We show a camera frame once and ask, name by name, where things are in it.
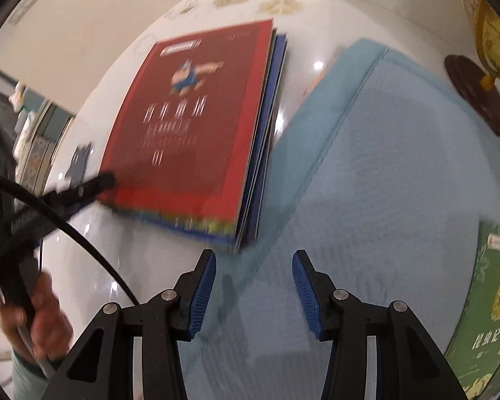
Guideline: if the red fairy tale book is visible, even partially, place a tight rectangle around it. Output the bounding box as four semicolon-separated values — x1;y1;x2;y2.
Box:
97;18;275;224

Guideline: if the bright green insect book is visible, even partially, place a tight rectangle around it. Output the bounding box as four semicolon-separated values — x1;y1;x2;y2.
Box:
445;221;500;399

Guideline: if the person's left hand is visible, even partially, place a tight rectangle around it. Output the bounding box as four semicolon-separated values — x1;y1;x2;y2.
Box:
0;271;73;364

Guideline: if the antique yellow desk globe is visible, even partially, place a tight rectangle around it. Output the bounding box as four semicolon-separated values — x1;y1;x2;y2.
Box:
444;0;500;137

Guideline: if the stack of sorted books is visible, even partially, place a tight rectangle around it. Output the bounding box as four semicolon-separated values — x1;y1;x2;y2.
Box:
103;28;289;255

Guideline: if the black cable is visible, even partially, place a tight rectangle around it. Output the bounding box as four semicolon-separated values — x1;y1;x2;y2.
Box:
0;171;141;305

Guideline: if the light blue table mat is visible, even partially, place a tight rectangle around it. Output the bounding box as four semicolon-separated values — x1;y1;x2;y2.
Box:
180;39;500;399

